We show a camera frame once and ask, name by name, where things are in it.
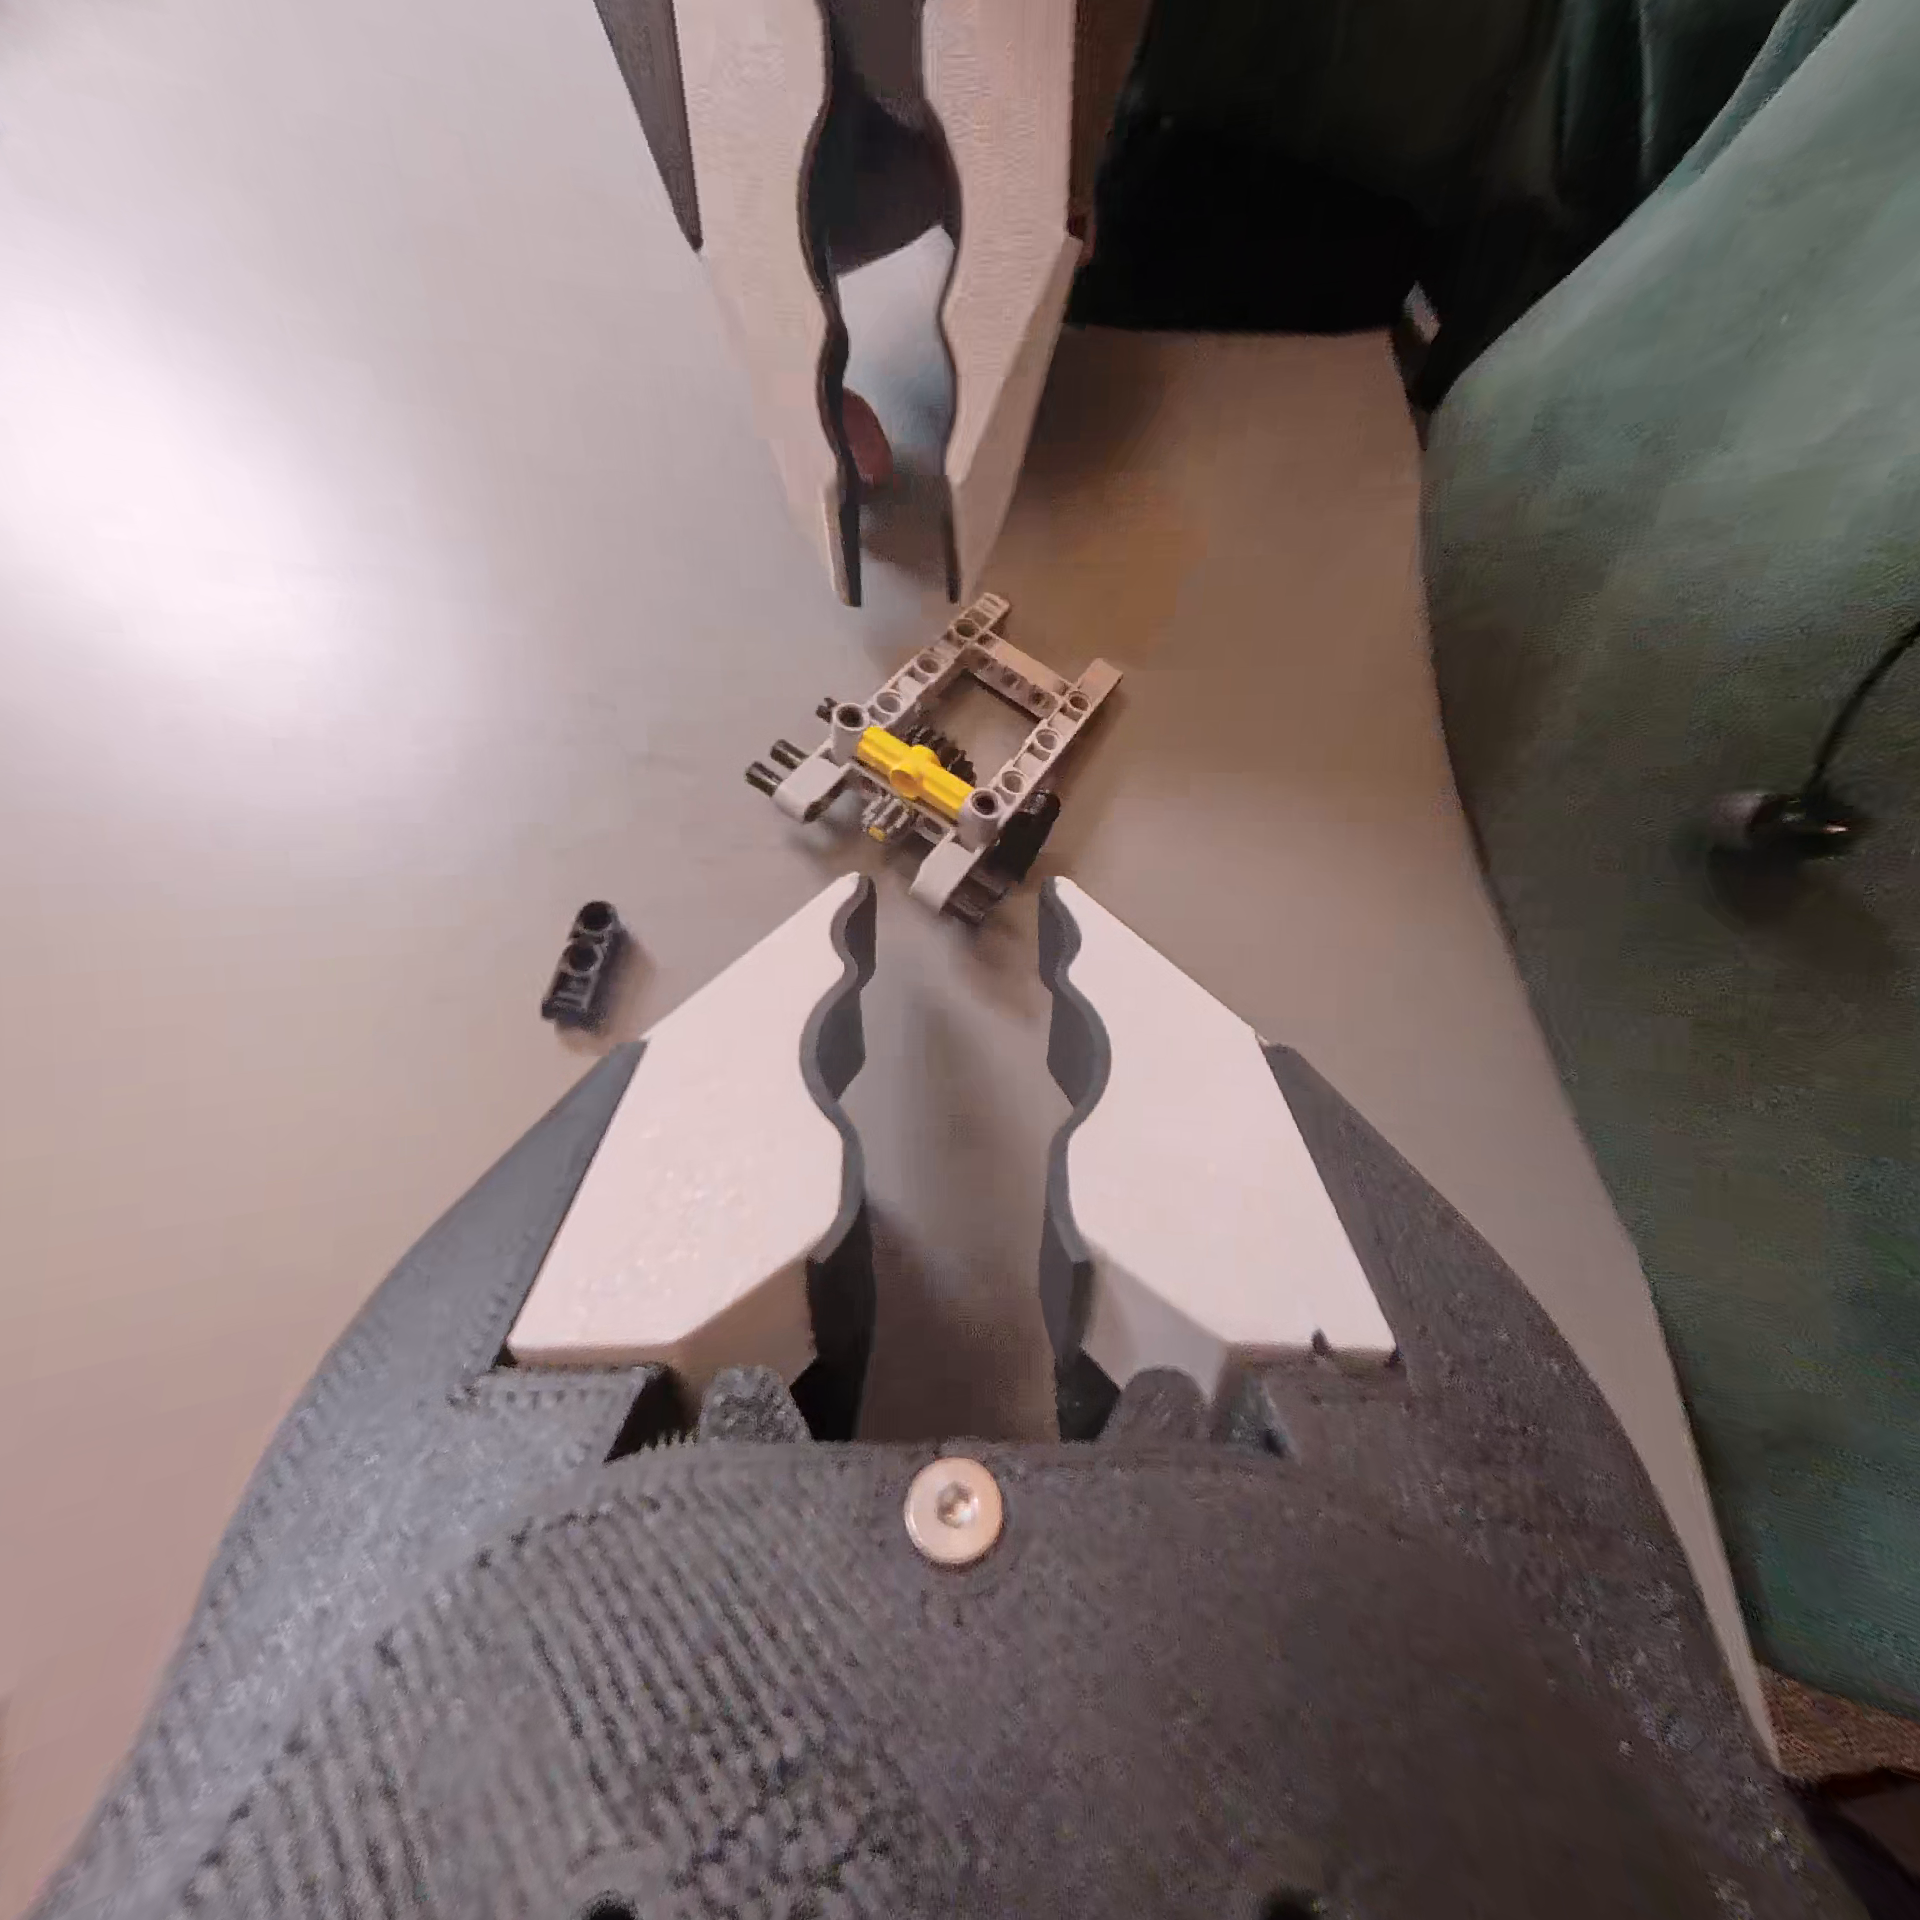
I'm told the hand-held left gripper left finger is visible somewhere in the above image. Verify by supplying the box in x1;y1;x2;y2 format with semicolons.
507;873;880;1443

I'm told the black earphone cable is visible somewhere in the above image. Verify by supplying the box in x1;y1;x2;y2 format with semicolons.
1706;623;1920;868

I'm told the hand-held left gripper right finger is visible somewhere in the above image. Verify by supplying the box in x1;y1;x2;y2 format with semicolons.
1035;876;1400;1443

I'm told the grey yellow lego frame assembly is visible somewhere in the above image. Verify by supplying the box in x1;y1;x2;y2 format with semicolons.
745;593;1123;923

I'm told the person's green sweater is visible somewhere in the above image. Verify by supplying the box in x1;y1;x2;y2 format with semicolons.
1072;0;1920;1728

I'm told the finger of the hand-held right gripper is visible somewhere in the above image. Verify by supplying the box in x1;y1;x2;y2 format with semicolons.
671;0;866;609
895;0;1086;600

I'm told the black lego connector piece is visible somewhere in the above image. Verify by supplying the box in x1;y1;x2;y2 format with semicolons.
538;900;634;1032

